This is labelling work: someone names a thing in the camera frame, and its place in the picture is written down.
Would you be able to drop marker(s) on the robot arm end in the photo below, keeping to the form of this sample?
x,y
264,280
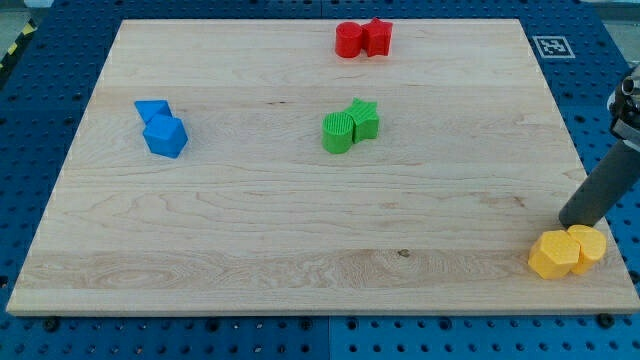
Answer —
x,y
623,105

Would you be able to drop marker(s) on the green cylinder block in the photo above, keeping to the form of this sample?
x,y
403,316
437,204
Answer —
x,y
337,130

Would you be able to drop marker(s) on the green star block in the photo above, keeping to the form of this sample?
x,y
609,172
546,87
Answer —
x,y
365,118

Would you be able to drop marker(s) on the wooden board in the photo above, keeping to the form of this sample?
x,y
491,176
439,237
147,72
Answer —
x,y
435,216

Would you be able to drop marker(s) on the red cylinder block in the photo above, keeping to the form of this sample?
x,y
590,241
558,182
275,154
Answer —
x,y
348,39

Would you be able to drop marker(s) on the red star block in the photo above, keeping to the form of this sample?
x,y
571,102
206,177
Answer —
x,y
377,36

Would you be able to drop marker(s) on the blue cube block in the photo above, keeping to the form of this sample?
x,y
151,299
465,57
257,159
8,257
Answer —
x,y
165,135

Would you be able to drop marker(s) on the blue triangle block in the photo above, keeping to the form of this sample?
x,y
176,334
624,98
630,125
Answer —
x,y
148,109

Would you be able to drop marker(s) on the yellow hexagon block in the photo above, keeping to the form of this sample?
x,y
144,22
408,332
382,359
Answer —
x,y
554,254

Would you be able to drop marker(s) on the white fiducial marker tag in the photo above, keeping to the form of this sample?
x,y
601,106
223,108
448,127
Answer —
x,y
553,47

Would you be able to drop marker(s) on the yellow cylinder block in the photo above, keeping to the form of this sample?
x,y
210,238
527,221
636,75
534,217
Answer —
x,y
593,246

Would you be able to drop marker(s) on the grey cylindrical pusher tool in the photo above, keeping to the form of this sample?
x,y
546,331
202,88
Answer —
x,y
613,176

